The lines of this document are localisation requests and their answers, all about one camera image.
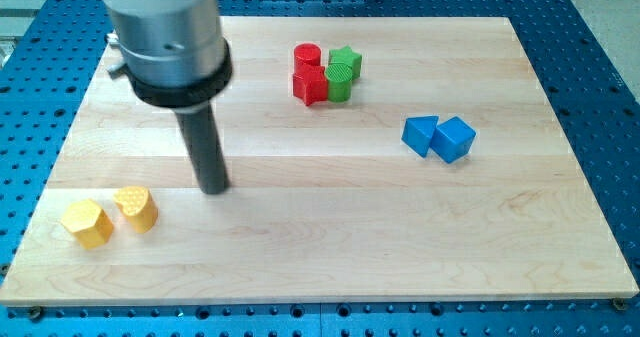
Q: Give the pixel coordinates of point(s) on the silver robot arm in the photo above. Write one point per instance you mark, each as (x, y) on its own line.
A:
(175, 55)

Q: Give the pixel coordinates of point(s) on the blue cube block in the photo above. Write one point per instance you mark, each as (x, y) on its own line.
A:
(452, 139)

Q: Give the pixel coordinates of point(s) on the light wooden board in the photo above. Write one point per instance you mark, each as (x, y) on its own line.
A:
(327, 203)

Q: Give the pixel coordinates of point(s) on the red star block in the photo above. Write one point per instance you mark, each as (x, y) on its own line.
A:
(310, 84)

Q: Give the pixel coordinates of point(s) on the green cylinder block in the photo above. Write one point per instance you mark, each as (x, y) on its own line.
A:
(339, 77)

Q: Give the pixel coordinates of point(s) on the green star block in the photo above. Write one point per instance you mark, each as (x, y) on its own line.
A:
(346, 55)

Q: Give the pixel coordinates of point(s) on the blue triangular prism block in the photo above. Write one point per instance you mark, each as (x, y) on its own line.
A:
(418, 132)

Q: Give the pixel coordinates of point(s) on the red cylinder block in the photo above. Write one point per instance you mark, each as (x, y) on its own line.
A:
(306, 54)

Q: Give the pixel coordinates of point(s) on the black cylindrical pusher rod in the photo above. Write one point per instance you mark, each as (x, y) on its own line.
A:
(199, 132)

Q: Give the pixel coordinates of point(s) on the yellow heart block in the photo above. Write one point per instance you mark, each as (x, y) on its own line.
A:
(136, 204)

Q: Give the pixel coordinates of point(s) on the yellow hexagon block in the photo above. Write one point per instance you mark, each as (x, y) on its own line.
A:
(88, 223)

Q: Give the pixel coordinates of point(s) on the blue perforated metal table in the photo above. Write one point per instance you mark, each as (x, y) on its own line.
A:
(48, 75)

